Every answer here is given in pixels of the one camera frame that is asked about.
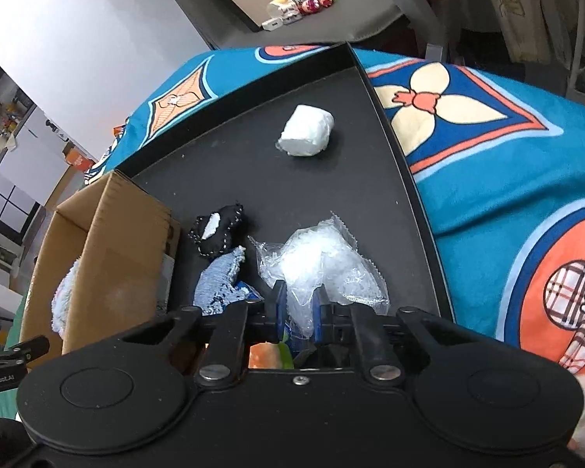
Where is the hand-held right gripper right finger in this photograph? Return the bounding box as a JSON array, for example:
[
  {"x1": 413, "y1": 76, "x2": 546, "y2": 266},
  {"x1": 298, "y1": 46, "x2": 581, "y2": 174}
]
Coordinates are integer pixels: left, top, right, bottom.
[{"x1": 312, "y1": 287, "x2": 452, "y2": 384}]

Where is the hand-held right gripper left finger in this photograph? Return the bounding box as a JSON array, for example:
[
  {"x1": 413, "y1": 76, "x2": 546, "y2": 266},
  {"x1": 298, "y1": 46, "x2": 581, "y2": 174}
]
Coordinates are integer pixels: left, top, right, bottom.
[{"x1": 119, "y1": 285, "x2": 289, "y2": 385}]

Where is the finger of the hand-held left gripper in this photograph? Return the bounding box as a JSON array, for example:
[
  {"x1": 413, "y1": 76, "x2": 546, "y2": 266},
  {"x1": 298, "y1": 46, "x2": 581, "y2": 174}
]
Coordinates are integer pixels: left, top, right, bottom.
[{"x1": 0, "y1": 335, "x2": 50, "y2": 369}]

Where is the clear plastic bag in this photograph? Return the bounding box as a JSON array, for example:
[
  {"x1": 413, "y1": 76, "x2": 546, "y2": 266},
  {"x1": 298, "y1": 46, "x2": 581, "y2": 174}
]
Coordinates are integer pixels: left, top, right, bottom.
[{"x1": 248, "y1": 212, "x2": 390, "y2": 338}]

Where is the blue knitted cloth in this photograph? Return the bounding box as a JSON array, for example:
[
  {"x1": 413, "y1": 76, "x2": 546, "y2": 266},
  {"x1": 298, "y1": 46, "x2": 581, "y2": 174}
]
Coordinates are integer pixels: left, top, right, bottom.
[{"x1": 193, "y1": 246, "x2": 265, "y2": 316}]

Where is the black felt pouch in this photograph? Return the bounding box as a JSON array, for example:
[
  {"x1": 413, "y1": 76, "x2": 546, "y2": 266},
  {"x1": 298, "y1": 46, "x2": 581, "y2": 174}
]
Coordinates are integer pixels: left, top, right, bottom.
[{"x1": 189, "y1": 203, "x2": 245, "y2": 257}]

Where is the black tray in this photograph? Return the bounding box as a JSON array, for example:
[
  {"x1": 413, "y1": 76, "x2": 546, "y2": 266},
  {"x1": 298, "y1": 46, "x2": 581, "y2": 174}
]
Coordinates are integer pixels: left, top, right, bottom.
[{"x1": 114, "y1": 41, "x2": 456, "y2": 333}]

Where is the cardboard box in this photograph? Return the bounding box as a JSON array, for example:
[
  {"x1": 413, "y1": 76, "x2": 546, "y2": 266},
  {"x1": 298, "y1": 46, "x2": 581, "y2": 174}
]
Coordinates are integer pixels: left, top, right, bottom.
[{"x1": 18, "y1": 172, "x2": 182, "y2": 356}]

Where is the white soft tissue packet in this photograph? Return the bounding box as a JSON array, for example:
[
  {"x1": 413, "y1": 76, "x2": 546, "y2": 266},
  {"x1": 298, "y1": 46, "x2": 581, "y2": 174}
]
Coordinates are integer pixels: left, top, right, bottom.
[{"x1": 276, "y1": 104, "x2": 335, "y2": 158}]

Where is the orange and green soft toy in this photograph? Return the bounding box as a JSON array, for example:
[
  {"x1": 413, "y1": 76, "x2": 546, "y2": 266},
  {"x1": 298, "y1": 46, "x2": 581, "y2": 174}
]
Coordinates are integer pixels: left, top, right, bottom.
[{"x1": 248, "y1": 341, "x2": 296, "y2": 370}]

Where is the green cloth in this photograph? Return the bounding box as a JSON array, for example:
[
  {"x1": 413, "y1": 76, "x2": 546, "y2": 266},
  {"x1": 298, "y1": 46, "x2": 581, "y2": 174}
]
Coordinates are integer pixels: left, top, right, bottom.
[{"x1": 0, "y1": 292, "x2": 31, "y2": 421}]

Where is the fluffy white blue cloth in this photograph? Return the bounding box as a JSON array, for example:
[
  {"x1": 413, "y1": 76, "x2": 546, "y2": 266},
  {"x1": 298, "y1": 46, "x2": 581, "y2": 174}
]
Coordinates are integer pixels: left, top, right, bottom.
[{"x1": 51, "y1": 258, "x2": 87, "y2": 335}]

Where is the white kitchen cabinet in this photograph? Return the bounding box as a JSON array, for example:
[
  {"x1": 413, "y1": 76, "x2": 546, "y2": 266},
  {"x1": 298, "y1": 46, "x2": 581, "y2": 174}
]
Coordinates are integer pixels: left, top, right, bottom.
[{"x1": 0, "y1": 46, "x2": 68, "y2": 206}]

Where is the orange carton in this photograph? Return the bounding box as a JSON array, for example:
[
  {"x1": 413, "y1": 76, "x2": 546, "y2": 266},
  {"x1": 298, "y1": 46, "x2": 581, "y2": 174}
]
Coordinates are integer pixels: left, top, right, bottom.
[{"x1": 62, "y1": 142, "x2": 91, "y2": 169}]

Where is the printed teal blanket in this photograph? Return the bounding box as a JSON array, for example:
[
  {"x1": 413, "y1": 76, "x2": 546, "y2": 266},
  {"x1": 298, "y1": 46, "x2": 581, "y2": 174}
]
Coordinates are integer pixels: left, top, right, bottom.
[{"x1": 83, "y1": 44, "x2": 585, "y2": 383}]

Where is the grey folding mattress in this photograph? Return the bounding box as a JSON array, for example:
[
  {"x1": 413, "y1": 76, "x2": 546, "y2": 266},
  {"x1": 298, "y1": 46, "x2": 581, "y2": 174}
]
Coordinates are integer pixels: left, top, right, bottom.
[{"x1": 141, "y1": 0, "x2": 406, "y2": 52}]

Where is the white table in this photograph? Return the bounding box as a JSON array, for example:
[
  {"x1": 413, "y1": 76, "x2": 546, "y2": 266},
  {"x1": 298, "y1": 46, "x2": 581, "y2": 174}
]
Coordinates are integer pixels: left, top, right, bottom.
[{"x1": 358, "y1": 0, "x2": 449, "y2": 62}]

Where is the beige tote bag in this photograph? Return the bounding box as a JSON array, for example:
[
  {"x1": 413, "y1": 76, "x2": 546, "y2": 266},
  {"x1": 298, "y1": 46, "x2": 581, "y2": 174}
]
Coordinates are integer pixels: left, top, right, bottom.
[{"x1": 482, "y1": 0, "x2": 566, "y2": 65}]

